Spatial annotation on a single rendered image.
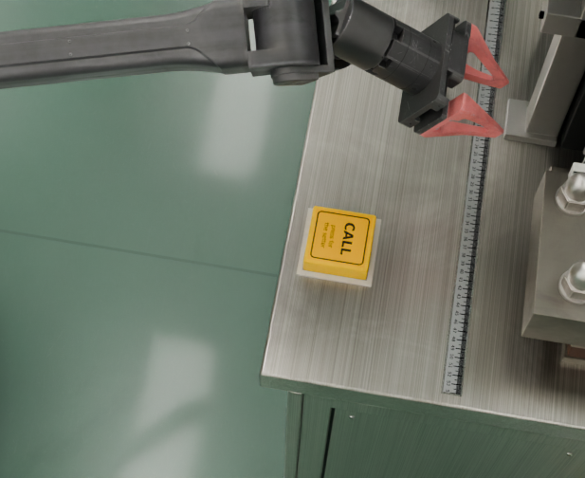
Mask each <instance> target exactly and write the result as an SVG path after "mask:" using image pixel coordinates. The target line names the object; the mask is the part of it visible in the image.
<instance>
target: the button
mask: <svg viewBox="0 0 585 478"><path fill-rule="evenodd" d="M375 221H376V217H375V215H371V214H366V213H359V212H353V211H343V210H336V209H330V208H324V207H318V206H315V207H314V208H313V211H312V216H311V222H310V227H309V232H308V237H307V242H306V248H305V253H304V258H303V269H304V270H308V271H314V272H319V273H325V274H332V275H338V276H343V277H349V278H355V279H360V280H366V278H367V274H368V269H369V263H370V257H371V251H372V244H373V239H374V233H375Z"/></svg>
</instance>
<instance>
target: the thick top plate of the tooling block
mask: <svg viewBox="0 0 585 478"><path fill-rule="evenodd" d="M567 179H568V174H565V173H559V172H553V171H545V173H544V175H543V178H542V180H541V182H540V184H539V187H538V190H537V192H536V194H535V197H534V204H533V214H532V225H531V235H530V245H529V255H528V266H527V276H526V287H525V297H524V308H523V318H522V329H521V336H522V337H526V338H531V339H537V340H549V341H554V342H560V343H566V344H572V345H577V346H583V347H585V304H573V303H569V302H567V301H566V300H565V299H564V298H563V297H562V296H561V294H560V292H559V290H558V282H559V279H560V277H561V276H562V274H563V273H565V272H566V271H568V270H569V269H570V268H571V266H572V265H574V264H576V263H577V262H579V261H583V260H585V214H583V215H580V216H571V215H568V214H566V213H564V212H562V211H561V210H560V209H559V208H558V206H557V204H556V200H555V196H556V193H557V190H558V188H559V187H561V186H562V185H563V184H564V183H565V181H566V180H567Z"/></svg>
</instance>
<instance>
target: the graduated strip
mask: <svg viewBox="0 0 585 478"><path fill-rule="evenodd" d="M505 6H506V0H488V4H487V12H486V20H485V28H484V41H485V43H486V45H487V46H488V48H489V50H490V52H491V54H492V56H493V58H494V59H495V61H496V62H497V64H500V56H501V48H502V39H503V23H504V15H505ZM496 90H497V88H496V87H492V86H488V85H484V84H481V83H478V90H477V98H476V103H478V104H479V105H480V106H481V107H482V108H483V109H484V110H485V112H486V113H487V114H488V115H489V116H490V117H491V118H492V119H493V116H494V107H495V99H496ZM490 140H491V138H486V137H476V136H472V138H471V145H470V153H469V161H468V169H467V177H466V191H465V200H464V207H463V215H462V223H461V231H460V239H459V247H458V255H457V263H456V270H455V278H454V287H453V294H452V302H451V309H450V318H449V326H448V340H447V349H446V356H445V364H444V372H443V380H442V388H441V394H447V395H457V396H462V393H463V385H464V376H465V368H466V352H467V344H468V335H469V326H470V318H471V309H472V301H473V292H474V284H475V276H476V267H477V259H478V250H479V242H480V233H481V225H482V216H483V207H484V192H485V183H486V175H487V166H488V158H489V149H490Z"/></svg>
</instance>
